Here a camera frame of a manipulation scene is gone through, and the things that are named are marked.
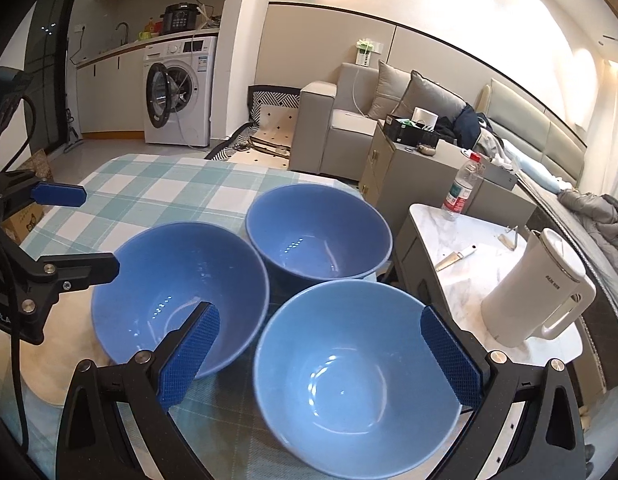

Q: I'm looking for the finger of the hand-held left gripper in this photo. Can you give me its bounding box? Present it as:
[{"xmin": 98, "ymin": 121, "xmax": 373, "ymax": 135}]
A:
[
  {"xmin": 0, "ymin": 170, "xmax": 88, "ymax": 222},
  {"xmin": 18, "ymin": 252, "xmax": 121, "ymax": 333}
]

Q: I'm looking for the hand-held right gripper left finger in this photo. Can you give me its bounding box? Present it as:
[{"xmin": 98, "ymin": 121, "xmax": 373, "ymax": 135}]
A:
[{"xmin": 55, "ymin": 301, "xmax": 222, "ymax": 480}]

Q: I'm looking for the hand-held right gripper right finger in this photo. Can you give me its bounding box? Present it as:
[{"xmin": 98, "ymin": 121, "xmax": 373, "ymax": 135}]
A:
[{"xmin": 420, "ymin": 305, "xmax": 588, "ymax": 480}]

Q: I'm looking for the large cream plate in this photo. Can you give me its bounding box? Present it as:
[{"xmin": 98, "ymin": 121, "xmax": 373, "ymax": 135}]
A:
[{"xmin": 19, "ymin": 287, "xmax": 120, "ymax": 407}]

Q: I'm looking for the blue bowl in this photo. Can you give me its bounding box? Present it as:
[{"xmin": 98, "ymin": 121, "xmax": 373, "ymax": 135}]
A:
[
  {"xmin": 253, "ymin": 280, "xmax": 464, "ymax": 479},
  {"xmin": 245, "ymin": 183, "xmax": 394, "ymax": 281},
  {"xmin": 91, "ymin": 222, "xmax": 270, "ymax": 380}
]

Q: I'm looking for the yellow cardboard box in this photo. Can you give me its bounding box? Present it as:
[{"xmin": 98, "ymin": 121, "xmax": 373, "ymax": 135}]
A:
[{"xmin": 0, "ymin": 202, "xmax": 48, "ymax": 247}]

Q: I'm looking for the floor mop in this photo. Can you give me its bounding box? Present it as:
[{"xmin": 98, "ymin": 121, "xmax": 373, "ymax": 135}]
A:
[{"xmin": 64, "ymin": 107, "xmax": 85, "ymax": 155}]

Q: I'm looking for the checked green white tablecloth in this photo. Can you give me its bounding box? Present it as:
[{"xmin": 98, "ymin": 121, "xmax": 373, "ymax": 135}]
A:
[{"xmin": 0, "ymin": 154, "xmax": 470, "ymax": 480}]

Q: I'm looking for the white electric kettle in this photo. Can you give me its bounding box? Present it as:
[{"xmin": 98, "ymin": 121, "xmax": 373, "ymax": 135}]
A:
[{"xmin": 481, "ymin": 228, "xmax": 598, "ymax": 349}]

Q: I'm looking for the white kitchen counter cabinet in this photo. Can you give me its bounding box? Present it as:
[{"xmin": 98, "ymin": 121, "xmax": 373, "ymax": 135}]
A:
[{"xmin": 75, "ymin": 35, "xmax": 150, "ymax": 140}]

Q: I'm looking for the small white stand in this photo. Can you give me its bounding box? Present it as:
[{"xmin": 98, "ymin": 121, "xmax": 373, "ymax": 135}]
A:
[{"xmin": 498, "ymin": 227, "xmax": 529, "ymax": 252}]

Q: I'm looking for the dark glass door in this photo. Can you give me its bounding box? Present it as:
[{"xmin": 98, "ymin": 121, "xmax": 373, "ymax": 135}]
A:
[{"xmin": 19, "ymin": 0, "xmax": 84, "ymax": 154}]

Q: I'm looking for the white washing machine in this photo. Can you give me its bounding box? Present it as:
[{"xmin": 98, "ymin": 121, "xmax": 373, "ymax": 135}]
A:
[{"xmin": 141, "ymin": 36, "xmax": 218, "ymax": 148}]

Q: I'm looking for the plastic water bottle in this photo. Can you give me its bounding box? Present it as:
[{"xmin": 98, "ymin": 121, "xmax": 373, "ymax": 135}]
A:
[{"xmin": 441, "ymin": 152, "xmax": 484, "ymax": 222}]

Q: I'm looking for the grey side cabinet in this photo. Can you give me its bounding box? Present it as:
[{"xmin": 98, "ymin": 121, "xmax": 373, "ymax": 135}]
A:
[{"xmin": 359, "ymin": 122, "xmax": 538, "ymax": 222}]

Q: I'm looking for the grey padded jacket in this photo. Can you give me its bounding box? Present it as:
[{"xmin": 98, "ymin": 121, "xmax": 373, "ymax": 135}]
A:
[{"xmin": 559, "ymin": 187, "xmax": 618, "ymax": 262}]

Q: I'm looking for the black pressure cooker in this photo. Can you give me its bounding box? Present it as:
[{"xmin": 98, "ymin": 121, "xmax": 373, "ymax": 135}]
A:
[{"xmin": 161, "ymin": 3, "xmax": 199, "ymax": 35}]

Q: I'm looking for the folded patterned play mat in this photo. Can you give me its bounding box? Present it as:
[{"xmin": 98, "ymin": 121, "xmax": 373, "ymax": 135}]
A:
[{"xmin": 204, "ymin": 85, "xmax": 302, "ymax": 164}]

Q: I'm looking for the black storage box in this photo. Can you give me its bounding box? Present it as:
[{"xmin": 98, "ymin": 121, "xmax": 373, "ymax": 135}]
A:
[{"xmin": 383, "ymin": 116, "xmax": 440, "ymax": 147}]

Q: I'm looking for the dark navy clothing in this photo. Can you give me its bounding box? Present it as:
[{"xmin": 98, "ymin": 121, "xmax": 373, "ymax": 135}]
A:
[{"xmin": 436, "ymin": 103, "xmax": 490, "ymax": 150}]

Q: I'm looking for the beige bed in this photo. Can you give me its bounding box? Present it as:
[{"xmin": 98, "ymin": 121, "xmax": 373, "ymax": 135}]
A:
[{"xmin": 481, "ymin": 80, "xmax": 618, "ymax": 392}]

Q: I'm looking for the grey sofa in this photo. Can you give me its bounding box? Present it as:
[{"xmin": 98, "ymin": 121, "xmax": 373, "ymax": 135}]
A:
[{"xmin": 289, "ymin": 62, "xmax": 490, "ymax": 182}]

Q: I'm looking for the grey cushion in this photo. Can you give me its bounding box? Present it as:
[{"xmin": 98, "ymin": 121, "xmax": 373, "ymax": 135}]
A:
[
  {"xmin": 391, "ymin": 71, "xmax": 468, "ymax": 126},
  {"xmin": 368, "ymin": 60, "xmax": 414, "ymax": 120}
]

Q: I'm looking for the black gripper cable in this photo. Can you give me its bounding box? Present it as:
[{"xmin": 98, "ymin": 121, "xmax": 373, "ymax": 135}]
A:
[{"xmin": 0, "ymin": 92, "xmax": 37, "ymax": 453}]

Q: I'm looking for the white handled knife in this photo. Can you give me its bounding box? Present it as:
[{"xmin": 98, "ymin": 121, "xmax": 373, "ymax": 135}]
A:
[{"xmin": 435, "ymin": 246, "xmax": 478, "ymax": 273}]

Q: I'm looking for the white wall device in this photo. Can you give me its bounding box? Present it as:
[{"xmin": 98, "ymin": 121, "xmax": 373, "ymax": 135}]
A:
[{"xmin": 355, "ymin": 38, "xmax": 385, "ymax": 67}]

